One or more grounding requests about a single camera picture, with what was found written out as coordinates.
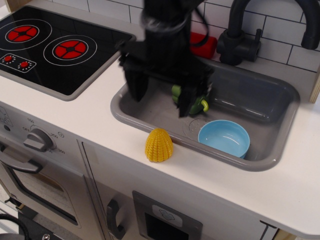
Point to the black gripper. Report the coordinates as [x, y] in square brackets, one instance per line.
[167, 58]

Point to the yellow toy corn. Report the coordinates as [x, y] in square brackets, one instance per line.
[158, 146]

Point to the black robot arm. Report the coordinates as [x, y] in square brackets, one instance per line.
[168, 17]

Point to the light blue bowl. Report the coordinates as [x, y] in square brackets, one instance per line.
[226, 136]

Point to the grey sink basin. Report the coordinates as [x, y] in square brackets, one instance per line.
[264, 106]

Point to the green toy bell pepper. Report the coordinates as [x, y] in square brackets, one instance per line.
[201, 103]

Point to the red ketchup bottle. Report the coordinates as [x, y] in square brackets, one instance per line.
[207, 49]

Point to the dark grey faucet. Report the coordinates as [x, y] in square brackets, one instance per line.
[234, 46]

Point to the black toy stovetop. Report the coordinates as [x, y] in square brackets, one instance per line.
[55, 54]

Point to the grey dispenser panel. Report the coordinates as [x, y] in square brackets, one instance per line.
[157, 221]

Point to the grey oven knob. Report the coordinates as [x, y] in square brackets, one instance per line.
[38, 140]

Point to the grey oven door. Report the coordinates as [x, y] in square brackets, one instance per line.
[59, 194]

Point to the grey cabinet door handle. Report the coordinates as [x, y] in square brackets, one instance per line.
[112, 209]

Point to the grey oven door handle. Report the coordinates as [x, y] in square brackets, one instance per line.
[18, 161]

